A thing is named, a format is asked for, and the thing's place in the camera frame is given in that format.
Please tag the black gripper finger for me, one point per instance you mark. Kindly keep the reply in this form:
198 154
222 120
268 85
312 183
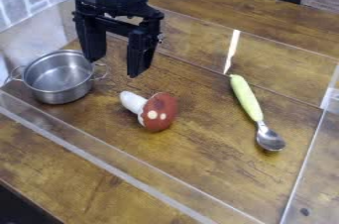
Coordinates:
140 50
90 39

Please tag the small silver metal pot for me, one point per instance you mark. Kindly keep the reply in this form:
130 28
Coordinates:
60 76

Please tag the red and white toy mushroom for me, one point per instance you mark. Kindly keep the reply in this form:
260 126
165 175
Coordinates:
154 112

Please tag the clear acrylic front barrier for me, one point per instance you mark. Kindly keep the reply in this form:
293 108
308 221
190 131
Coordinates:
170 190

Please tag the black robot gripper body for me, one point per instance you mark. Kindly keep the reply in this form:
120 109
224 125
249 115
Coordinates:
98 16

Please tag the spoon with green handle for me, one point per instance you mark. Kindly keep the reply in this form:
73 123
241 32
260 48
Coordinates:
266 139

